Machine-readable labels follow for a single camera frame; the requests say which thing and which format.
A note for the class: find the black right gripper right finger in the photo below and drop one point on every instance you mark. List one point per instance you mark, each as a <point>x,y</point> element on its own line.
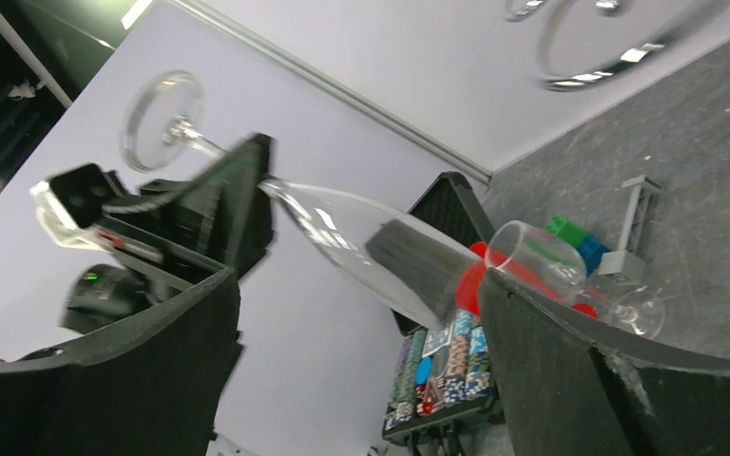
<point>572,385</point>

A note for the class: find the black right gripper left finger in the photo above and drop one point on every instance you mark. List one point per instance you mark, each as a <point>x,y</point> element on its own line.
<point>149,384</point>

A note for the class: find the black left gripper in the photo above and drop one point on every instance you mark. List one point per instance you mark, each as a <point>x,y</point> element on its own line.
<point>174,234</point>

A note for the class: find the clear wine glass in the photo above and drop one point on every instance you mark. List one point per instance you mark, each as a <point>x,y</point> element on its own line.
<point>394,255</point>
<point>548,266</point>

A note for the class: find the red plastic wine glass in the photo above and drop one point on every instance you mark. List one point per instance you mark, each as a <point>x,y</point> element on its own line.
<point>466,293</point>

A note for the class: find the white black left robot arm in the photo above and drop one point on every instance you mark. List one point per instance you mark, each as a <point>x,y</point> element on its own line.
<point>104,294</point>

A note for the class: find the blue poker chip row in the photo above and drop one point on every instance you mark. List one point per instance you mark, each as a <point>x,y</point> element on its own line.
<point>478,377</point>

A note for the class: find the black poker chip case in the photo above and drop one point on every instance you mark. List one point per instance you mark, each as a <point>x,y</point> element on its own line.
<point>450,206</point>

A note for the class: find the grey toy column piece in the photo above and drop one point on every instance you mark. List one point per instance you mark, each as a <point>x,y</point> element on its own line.
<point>623,265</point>

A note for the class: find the blue toy brick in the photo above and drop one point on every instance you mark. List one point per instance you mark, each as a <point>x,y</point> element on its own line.
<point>591,250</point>

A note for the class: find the triangular red dice holder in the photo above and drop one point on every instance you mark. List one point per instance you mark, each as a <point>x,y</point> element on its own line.
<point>429,397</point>

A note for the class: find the playing card deck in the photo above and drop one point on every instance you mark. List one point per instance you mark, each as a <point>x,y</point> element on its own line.
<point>437,339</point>

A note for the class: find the blue round chip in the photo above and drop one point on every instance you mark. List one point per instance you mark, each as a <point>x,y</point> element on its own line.
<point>423,371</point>

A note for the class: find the green toy brick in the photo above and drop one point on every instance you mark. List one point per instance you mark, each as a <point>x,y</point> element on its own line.
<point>567,230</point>

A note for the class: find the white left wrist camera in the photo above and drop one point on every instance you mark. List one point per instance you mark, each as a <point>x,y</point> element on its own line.
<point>69,204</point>

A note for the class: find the aluminium frame rail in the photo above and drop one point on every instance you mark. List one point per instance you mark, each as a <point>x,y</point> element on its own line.
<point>328,85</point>

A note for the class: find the chrome wire glass rack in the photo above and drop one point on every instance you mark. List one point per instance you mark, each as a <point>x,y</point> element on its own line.
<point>596,58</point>

